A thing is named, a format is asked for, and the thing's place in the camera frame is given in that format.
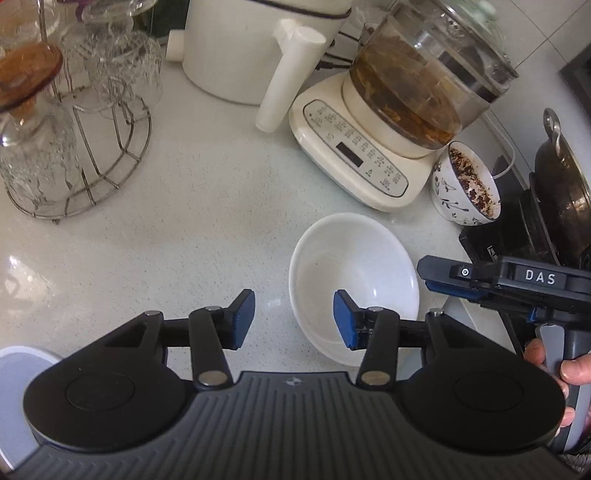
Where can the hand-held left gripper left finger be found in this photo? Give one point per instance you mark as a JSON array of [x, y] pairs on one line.
[[244, 318]]

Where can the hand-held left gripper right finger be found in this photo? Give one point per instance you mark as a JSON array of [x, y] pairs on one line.
[[345, 318]]

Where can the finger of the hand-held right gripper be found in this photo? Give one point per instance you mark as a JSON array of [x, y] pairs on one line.
[[438, 272]]

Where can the person's right hand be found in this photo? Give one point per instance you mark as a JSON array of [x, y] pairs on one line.
[[579, 369]]

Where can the leaf print bowl with spices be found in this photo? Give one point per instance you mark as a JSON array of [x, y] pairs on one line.
[[450, 198]]

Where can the black stove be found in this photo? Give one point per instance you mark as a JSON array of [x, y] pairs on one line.
[[512, 230]]

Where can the dark metal wok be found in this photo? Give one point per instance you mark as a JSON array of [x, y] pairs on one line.
[[563, 184]]

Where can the cream electric kettle base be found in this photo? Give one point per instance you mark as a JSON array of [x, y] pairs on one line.
[[323, 124]]

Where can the glass kettle with tea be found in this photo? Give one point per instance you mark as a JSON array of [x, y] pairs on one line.
[[406, 83]]

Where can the patterned glass cup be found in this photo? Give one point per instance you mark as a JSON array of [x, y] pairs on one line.
[[27, 21], [37, 157], [129, 69], [120, 10]]

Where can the white air fryer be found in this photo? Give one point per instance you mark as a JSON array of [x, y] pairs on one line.
[[221, 50]]

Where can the amber glass saucer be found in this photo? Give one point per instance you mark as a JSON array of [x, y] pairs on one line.
[[27, 69]]

